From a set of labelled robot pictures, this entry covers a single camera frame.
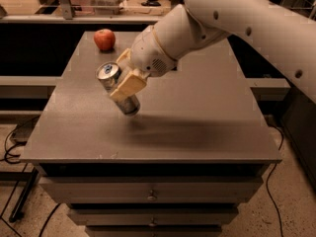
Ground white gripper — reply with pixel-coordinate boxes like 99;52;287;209
110;26;178;102

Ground silver blue redbull can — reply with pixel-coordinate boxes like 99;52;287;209
96;62;140;116

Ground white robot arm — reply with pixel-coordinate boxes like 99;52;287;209
111;0;316;102

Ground red apple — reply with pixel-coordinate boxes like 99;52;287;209
94;29;116;51

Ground grey metal railing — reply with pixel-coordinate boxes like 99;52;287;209
0;0;316;27

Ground grey drawer cabinet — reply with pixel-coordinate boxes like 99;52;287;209
22;33;280;237

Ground top drawer knob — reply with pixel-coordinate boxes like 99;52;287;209
147;191;157;201

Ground drawer knob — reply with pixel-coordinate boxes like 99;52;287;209
148;217;157;227
147;191;157;201

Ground black metal stand leg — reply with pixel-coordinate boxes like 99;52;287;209
9;168;39;223

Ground black cables left floor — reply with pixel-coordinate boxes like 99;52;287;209
0;116;63;237

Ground black cable right floor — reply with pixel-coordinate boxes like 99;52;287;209
265;123;285;237

